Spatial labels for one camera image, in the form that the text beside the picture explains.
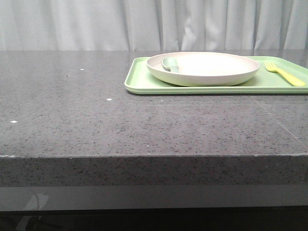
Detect pale green plastic spoon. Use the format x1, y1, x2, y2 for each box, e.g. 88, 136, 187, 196
162, 57, 179, 73

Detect white pleated curtain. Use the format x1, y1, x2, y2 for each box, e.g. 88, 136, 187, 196
0, 0, 308, 51

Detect cream round plate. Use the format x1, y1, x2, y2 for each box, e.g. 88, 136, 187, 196
146, 51, 260, 87

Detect yellow plastic fork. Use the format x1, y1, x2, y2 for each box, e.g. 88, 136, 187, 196
264, 62, 306, 87

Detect light green plastic tray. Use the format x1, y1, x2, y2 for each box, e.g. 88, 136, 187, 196
124, 56, 308, 95

